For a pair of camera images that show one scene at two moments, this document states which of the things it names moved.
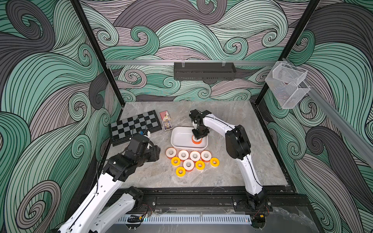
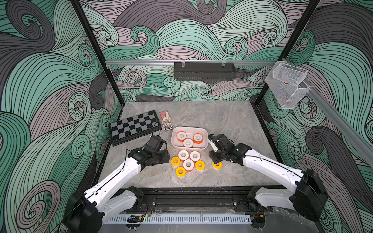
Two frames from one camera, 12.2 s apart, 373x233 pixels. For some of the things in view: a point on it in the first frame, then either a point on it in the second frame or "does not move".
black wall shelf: x=204 y=71 does not move
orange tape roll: x=194 y=156 -> x=188 y=142
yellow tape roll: x=177 y=171 does not move
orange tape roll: x=195 y=141 does not move
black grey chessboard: x=122 y=130 does not move
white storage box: x=181 y=139 does not move
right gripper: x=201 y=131 -> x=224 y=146
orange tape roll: x=170 y=152 -> x=181 y=136
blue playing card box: x=167 y=124 does not move
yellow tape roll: x=203 y=165 does not move
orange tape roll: x=183 y=155 does not move
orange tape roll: x=206 y=156 -> x=195 y=156
